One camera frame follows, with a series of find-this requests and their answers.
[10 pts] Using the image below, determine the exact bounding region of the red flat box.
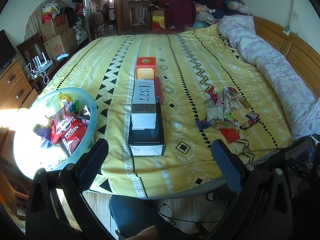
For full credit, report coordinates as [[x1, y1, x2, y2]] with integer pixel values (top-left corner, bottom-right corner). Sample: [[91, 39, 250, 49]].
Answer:
[[154, 76, 164, 105]]

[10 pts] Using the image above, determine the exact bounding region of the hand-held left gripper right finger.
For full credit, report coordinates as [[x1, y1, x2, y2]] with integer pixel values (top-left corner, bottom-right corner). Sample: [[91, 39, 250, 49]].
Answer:
[[202, 139, 293, 240]]

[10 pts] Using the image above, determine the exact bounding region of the clear sesame snack bag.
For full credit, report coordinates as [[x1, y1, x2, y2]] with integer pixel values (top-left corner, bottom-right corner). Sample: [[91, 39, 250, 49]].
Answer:
[[205, 99, 224, 121]]

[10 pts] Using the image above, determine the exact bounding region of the white power strip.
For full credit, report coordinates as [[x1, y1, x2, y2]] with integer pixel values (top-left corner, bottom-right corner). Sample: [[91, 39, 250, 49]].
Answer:
[[30, 69, 47, 84]]

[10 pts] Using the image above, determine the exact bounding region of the black bag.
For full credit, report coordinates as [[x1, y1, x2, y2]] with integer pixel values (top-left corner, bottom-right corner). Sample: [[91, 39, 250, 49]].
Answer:
[[60, 6, 78, 27]]

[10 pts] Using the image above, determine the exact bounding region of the white plastic bag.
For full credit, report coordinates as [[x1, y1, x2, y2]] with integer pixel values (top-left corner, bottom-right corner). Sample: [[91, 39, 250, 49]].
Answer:
[[41, 1, 60, 15]]

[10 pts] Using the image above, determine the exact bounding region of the lilac floral quilt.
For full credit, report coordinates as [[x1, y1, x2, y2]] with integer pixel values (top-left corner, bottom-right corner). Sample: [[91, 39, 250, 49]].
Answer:
[[216, 15, 320, 140]]

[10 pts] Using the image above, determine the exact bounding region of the dark blue packet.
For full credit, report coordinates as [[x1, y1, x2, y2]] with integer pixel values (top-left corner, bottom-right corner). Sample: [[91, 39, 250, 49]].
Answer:
[[195, 118, 215, 131]]

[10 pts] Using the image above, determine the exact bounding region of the pile of clothes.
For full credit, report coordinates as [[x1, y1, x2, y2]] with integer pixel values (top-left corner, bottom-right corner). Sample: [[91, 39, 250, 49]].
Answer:
[[191, 0, 252, 28]]

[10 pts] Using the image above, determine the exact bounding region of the red coffee packet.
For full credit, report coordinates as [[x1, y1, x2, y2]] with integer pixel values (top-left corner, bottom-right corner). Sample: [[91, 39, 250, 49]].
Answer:
[[61, 122, 88, 155], [51, 106, 73, 143]]

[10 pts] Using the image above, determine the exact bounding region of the yellow snack packet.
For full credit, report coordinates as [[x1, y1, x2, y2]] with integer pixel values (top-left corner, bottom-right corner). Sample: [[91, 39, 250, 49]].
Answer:
[[59, 93, 73, 110]]

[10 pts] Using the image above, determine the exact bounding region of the round patterned board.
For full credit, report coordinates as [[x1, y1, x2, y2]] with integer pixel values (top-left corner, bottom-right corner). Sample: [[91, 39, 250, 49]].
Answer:
[[25, 0, 83, 40]]

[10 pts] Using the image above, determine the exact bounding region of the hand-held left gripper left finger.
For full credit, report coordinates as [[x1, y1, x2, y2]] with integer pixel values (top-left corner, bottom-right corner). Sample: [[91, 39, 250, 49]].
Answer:
[[25, 138, 118, 240]]

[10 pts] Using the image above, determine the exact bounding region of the wooden door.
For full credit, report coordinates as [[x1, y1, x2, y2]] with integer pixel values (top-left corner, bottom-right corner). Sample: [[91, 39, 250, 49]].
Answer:
[[82, 0, 92, 42]]

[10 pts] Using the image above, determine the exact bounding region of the small red packet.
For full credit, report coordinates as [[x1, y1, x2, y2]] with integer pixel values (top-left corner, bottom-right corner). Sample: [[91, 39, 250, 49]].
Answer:
[[207, 87, 220, 100]]

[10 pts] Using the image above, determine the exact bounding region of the wooden drawer cabinet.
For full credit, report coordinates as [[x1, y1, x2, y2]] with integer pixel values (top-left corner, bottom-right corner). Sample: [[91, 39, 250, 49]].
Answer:
[[0, 55, 39, 112]]

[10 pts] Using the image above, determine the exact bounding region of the person's left hand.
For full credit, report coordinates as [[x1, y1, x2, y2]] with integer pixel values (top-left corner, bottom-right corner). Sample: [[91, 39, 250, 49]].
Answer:
[[129, 226, 160, 240]]

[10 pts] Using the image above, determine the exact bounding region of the light wooden chair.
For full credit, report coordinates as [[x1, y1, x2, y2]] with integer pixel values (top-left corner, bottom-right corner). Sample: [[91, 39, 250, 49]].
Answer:
[[0, 155, 30, 228]]

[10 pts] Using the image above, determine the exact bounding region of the white wall cable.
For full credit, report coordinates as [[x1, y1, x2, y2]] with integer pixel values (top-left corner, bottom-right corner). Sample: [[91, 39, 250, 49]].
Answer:
[[287, 0, 297, 30]]

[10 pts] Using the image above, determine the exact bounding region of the clear green print packet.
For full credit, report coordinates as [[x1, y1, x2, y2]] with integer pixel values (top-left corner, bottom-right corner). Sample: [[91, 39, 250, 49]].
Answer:
[[224, 99, 234, 123]]

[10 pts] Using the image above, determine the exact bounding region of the white box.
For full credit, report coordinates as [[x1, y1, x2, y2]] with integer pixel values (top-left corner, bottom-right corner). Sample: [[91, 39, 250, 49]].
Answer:
[[131, 79, 160, 130]]

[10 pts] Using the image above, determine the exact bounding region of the round red packet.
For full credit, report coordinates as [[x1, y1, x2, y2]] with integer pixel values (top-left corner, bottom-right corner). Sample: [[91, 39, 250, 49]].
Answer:
[[224, 87, 238, 100]]

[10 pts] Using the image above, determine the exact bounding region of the cardboard box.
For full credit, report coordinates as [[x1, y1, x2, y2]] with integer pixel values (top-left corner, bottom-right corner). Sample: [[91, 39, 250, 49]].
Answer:
[[39, 14, 70, 40], [44, 27, 77, 59]]

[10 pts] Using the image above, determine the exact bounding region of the red gift box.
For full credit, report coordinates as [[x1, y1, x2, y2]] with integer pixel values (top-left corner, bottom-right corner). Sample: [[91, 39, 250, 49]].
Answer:
[[151, 10, 170, 32]]

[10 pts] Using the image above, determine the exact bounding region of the black television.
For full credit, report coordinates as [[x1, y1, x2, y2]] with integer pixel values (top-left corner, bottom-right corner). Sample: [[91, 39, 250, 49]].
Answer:
[[0, 29, 18, 71]]

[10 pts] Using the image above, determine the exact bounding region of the orange red box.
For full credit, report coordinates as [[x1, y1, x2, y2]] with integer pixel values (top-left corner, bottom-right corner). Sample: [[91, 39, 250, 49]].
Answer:
[[135, 57, 157, 80]]

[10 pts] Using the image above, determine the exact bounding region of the maroon garment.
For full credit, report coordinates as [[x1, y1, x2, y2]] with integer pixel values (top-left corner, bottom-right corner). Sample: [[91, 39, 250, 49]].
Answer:
[[159, 0, 197, 29]]

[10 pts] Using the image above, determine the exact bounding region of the purple snack packet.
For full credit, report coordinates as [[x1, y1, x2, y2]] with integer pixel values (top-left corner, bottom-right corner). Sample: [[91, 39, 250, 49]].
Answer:
[[34, 124, 54, 143]]

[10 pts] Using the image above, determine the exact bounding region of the person's leg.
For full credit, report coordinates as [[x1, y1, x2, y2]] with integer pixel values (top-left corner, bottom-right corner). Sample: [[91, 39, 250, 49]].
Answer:
[[109, 195, 200, 240]]

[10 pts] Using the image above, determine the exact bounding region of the black floor cable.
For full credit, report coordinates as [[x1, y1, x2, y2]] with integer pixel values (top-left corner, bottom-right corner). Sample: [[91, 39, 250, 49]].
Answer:
[[159, 203, 225, 227]]

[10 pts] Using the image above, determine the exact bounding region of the black box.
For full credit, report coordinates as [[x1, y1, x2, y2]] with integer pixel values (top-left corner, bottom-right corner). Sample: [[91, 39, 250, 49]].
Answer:
[[128, 100, 166, 157]]

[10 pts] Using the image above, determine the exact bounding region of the blue plastic basin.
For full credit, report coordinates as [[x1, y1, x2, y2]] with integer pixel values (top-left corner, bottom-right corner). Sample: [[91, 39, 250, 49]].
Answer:
[[14, 87, 98, 178]]

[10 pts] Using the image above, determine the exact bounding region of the wooden headboard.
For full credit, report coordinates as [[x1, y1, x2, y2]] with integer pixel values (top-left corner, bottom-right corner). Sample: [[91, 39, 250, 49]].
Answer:
[[252, 15, 320, 100]]

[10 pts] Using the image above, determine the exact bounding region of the dark wooden stool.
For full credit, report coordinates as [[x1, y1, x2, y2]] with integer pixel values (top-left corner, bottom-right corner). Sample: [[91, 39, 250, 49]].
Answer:
[[16, 33, 54, 80]]

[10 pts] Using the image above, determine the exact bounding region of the brown snack packet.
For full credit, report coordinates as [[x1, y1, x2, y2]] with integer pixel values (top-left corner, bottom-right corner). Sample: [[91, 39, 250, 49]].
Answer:
[[239, 113, 260, 130]]

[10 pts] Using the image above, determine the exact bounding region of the white router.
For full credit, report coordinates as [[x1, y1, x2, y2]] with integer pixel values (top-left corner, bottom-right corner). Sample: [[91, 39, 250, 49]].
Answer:
[[31, 51, 53, 70]]

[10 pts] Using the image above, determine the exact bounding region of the large red packet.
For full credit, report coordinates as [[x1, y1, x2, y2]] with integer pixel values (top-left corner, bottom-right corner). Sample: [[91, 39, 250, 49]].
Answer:
[[219, 127, 241, 143]]

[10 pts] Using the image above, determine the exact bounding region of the printed plastic bag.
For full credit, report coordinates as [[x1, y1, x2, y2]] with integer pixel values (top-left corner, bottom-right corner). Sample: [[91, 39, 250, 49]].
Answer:
[[74, 21, 89, 43]]

